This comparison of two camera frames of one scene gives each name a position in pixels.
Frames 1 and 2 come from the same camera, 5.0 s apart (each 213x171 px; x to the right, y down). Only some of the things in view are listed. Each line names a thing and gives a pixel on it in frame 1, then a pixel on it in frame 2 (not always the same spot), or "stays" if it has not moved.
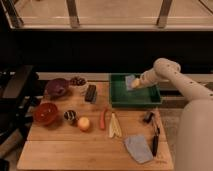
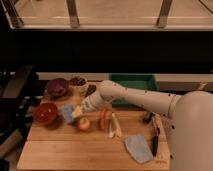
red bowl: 45,113 stays
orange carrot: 102,119 stays
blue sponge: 128,81 -> 67,111
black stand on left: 19,96 stays
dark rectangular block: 91,93 stays
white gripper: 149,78 -> 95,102
